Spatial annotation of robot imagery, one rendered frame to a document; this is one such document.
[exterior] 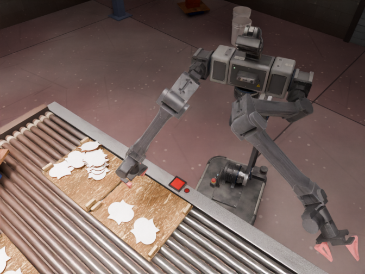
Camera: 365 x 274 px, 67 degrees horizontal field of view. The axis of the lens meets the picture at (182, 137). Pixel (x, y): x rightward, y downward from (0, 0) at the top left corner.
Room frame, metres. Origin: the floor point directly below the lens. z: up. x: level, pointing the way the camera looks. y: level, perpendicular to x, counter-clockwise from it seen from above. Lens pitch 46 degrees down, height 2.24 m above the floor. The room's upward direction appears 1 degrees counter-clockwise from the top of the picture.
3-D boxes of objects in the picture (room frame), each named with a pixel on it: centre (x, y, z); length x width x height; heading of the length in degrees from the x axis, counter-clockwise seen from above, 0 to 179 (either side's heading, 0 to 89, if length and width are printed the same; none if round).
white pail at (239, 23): (4.30, -0.95, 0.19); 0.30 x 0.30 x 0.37
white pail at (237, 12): (4.73, -1.01, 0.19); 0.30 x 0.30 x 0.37
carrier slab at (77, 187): (0.99, 0.56, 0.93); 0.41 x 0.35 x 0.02; 52
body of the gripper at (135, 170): (0.85, 0.25, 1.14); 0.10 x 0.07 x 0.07; 143
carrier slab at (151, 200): (0.74, 0.22, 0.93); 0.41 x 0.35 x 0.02; 53
